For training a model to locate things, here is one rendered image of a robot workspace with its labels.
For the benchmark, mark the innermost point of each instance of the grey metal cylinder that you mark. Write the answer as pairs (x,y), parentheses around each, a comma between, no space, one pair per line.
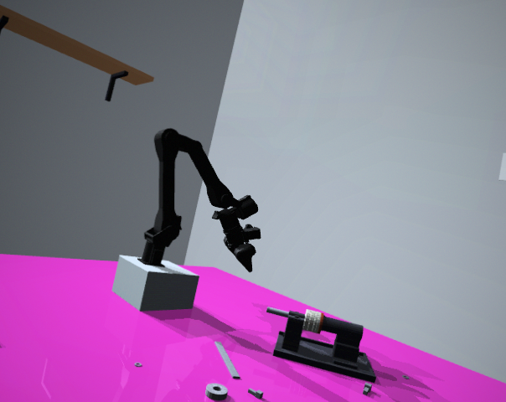
(277,311)

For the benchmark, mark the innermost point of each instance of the grey flat bar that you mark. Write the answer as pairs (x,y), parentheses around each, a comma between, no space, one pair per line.
(226,360)

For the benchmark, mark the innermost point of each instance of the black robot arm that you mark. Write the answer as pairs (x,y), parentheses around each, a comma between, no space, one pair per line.
(167,224)

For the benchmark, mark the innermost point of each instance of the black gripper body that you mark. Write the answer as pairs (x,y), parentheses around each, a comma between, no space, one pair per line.
(234,238)

